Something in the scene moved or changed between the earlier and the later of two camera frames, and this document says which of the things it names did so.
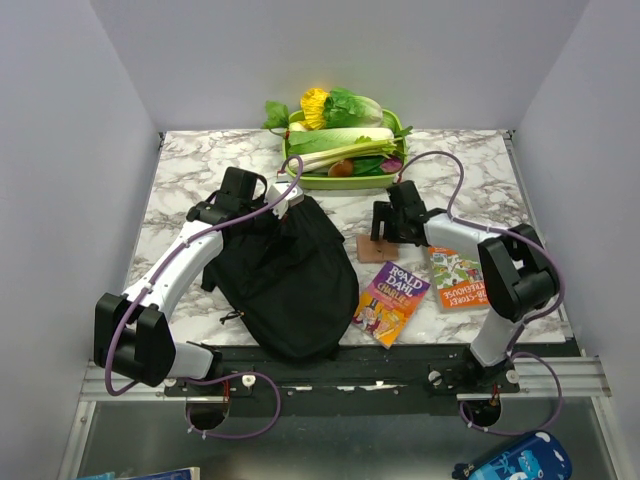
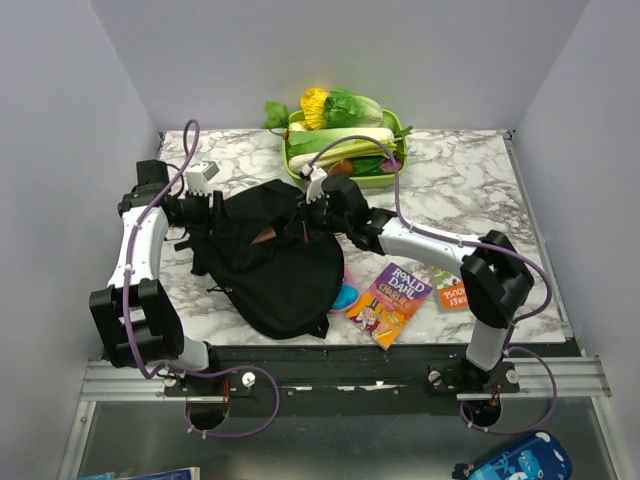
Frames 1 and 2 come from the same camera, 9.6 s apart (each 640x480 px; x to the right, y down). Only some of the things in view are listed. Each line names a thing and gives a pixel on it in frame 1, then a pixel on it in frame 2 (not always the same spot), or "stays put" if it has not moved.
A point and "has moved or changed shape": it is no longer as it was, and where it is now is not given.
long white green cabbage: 304,140 stays put
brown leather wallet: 374,251 has moved or changed shape
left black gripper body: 265,216 → 194,211
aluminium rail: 551,377 stays put
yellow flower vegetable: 313,104 stays put
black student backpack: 292,280 has moved or changed shape
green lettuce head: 346,109 stays put
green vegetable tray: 339,182 stays put
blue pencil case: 540,456 stays put
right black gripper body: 399,217 → 318,211
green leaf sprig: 276,115 stays put
